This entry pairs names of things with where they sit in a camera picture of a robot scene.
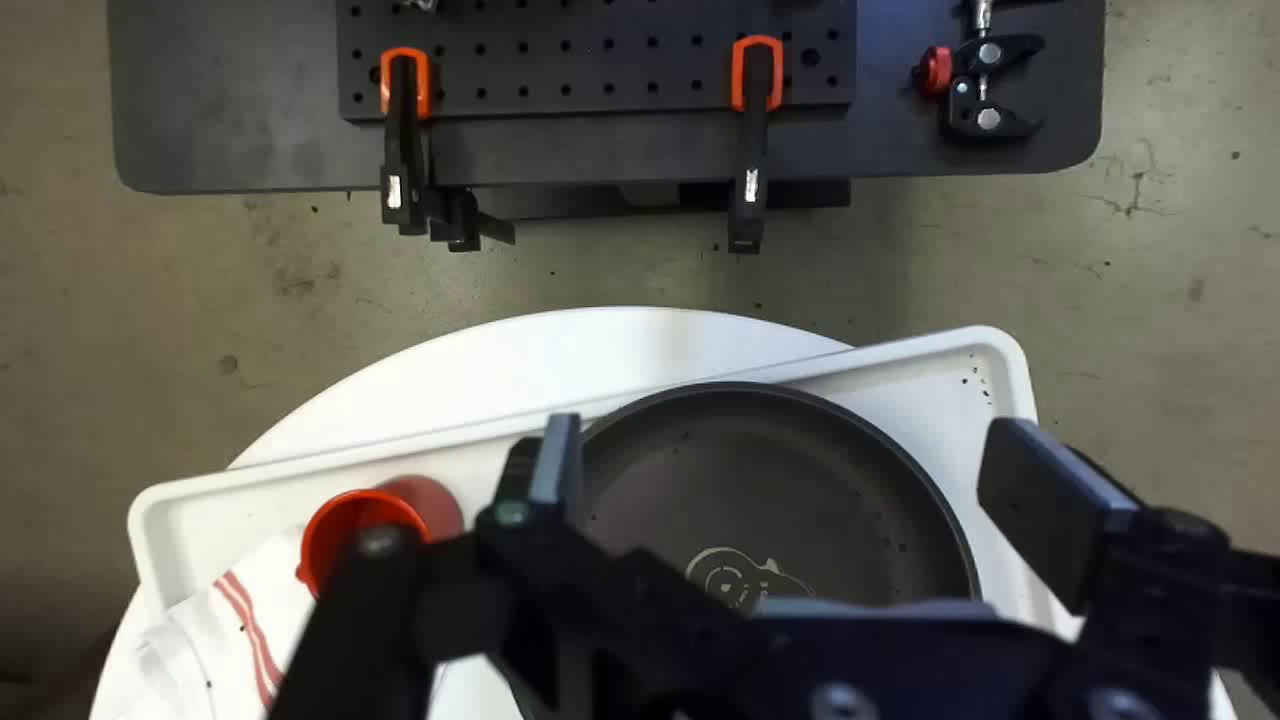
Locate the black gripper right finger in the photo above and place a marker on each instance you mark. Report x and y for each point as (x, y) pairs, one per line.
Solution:
(1123, 573)

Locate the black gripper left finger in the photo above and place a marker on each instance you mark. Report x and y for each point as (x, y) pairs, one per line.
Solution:
(533, 562)

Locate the white towel with red stripes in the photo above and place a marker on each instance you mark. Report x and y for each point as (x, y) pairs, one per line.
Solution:
(203, 640)

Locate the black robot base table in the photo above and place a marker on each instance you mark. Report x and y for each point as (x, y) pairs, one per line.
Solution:
(215, 92)

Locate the red mug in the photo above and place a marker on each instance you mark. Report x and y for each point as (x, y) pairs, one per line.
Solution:
(403, 507)

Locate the black frying pan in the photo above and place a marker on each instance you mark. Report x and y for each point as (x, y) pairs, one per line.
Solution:
(772, 482)

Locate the white plastic tray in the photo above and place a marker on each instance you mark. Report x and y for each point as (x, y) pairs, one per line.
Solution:
(904, 385)

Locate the orange black bar clamp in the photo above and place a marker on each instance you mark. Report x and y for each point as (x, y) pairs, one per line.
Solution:
(755, 122)
(403, 133)

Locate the black perforated breadboard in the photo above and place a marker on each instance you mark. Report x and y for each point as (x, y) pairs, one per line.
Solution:
(602, 54)

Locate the black mount with red knob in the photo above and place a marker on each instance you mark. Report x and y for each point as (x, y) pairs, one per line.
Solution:
(984, 92)

